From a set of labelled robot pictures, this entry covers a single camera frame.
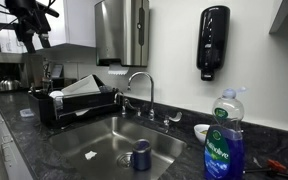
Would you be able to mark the blue Palmolive soap bottle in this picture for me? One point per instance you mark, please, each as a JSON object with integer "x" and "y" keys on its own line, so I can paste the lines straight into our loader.
{"x": 224, "y": 146}

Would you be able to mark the white paper towel sheet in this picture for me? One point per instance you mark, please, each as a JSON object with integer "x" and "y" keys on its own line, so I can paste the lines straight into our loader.
{"x": 118, "y": 69}

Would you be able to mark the black dish rack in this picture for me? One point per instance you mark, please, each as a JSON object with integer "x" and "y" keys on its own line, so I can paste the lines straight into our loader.
{"x": 80, "y": 105}

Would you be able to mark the black wall soap dispenser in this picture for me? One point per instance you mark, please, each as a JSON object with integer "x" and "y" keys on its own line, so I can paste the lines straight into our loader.
{"x": 212, "y": 36}

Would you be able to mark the white round lid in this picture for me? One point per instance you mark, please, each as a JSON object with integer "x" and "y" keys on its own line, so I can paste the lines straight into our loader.
{"x": 56, "y": 95}

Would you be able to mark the grey wall shelf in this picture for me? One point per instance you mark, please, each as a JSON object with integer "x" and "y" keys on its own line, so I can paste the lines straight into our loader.
{"x": 284, "y": 15}

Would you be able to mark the metal sink drain strainer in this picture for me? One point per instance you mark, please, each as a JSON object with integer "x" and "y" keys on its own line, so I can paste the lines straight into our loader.
{"x": 124, "y": 160}

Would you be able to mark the stainless steel sink basin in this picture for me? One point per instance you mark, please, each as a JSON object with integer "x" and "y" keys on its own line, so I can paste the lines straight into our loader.
{"x": 110, "y": 143}

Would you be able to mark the white wall cabinet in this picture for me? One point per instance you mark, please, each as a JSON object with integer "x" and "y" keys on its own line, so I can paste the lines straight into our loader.
{"x": 77, "y": 21}

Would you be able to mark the chrome sink faucet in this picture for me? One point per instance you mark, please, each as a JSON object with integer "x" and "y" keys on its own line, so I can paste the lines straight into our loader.
{"x": 149, "y": 83}

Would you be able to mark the stainless countertop appliance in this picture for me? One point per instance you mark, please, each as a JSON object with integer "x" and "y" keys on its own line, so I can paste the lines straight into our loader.
{"x": 14, "y": 66}

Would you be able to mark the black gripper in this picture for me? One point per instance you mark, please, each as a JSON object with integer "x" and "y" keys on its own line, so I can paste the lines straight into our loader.
{"x": 32, "y": 25}

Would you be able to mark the white base cabinet drawers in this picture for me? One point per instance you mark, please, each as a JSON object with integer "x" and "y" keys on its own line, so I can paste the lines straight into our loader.
{"x": 4, "y": 146}

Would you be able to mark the white board in rack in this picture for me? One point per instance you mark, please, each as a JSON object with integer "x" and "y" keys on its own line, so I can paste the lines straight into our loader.
{"x": 82, "y": 86}

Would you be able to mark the small clear plastic container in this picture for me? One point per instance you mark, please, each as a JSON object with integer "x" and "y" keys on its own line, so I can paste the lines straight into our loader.
{"x": 26, "y": 113}

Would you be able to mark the white ceramic bowl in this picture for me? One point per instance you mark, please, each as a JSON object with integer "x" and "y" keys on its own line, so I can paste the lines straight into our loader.
{"x": 200, "y": 133}

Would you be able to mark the steel kettle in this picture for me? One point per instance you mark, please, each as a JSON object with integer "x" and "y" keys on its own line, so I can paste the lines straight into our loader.
{"x": 8, "y": 84}

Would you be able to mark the stainless paper towel dispenser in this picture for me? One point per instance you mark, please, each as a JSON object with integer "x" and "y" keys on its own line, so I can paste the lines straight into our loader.
{"x": 122, "y": 31}

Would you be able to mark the white paper scrap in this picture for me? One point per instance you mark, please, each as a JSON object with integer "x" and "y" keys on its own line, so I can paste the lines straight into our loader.
{"x": 90, "y": 155}

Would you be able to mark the black Franka robot arm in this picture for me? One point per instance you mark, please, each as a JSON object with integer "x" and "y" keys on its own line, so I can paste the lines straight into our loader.
{"x": 27, "y": 6}

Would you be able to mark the small chrome gooseneck faucet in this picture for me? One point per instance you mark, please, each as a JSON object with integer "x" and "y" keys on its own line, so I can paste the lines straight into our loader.
{"x": 118, "y": 98}

